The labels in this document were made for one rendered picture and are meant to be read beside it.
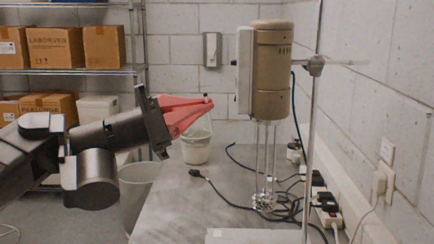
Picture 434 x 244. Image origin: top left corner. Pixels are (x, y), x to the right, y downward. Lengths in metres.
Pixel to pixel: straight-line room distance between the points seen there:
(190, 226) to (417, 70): 0.75
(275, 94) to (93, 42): 1.98
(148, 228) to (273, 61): 0.64
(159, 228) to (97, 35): 1.75
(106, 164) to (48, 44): 2.36
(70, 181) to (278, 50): 0.54
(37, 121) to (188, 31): 2.46
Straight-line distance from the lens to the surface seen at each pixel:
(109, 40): 2.68
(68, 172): 0.51
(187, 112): 0.52
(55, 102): 2.82
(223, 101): 3.00
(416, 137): 0.91
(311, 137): 0.96
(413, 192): 0.94
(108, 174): 0.49
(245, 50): 0.86
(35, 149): 0.52
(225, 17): 2.92
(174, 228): 1.20
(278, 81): 0.87
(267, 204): 1.00
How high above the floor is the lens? 1.39
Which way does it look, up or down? 16 degrees down
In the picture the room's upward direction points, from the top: straight up
